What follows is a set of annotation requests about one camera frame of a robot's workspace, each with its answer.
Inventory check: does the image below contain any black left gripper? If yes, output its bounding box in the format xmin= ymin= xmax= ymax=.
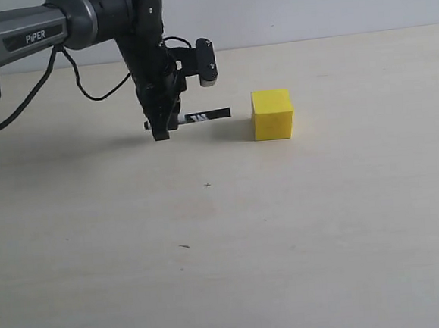
xmin=130 ymin=48 xmax=186 ymax=142

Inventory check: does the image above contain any yellow foam cube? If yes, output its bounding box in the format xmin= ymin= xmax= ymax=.
xmin=251 ymin=89 xmax=294 ymax=141

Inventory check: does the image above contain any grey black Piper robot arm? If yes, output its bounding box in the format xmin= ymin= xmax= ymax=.
xmin=0 ymin=0 xmax=183 ymax=141

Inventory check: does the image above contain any thin black camera cable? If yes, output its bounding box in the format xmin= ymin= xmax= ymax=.
xmin=60 ymin=35 xmax=196 ymax=105

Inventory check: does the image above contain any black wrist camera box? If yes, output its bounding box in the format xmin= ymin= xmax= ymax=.
xmin=170 ymin=38 xmax=218 ymax=88

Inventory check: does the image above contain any black and white marker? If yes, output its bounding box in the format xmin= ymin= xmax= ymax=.
xmin=143 ymin=107 xmax=232 ymax=130

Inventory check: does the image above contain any black thick arm cable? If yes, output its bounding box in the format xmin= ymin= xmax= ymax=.
xmin=0 ymin=45 xmax=66 ymax=139

